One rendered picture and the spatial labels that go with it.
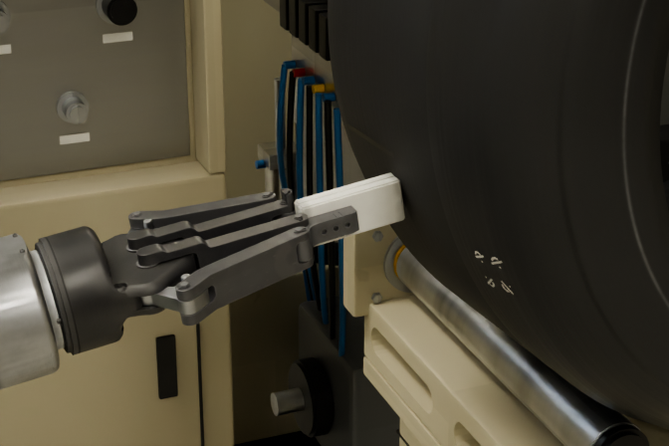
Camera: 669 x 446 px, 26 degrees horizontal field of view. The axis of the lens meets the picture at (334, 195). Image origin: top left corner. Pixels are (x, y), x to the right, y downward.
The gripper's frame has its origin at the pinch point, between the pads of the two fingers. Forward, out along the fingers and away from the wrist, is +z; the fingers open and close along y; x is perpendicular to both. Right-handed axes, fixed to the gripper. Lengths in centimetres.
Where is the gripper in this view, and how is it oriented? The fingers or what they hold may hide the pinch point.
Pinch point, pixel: (349, 210)
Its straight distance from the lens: 94.9
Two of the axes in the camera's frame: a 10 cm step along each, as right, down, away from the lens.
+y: -3.7, -3.6, 8.6
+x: 1.3, 8.9, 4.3
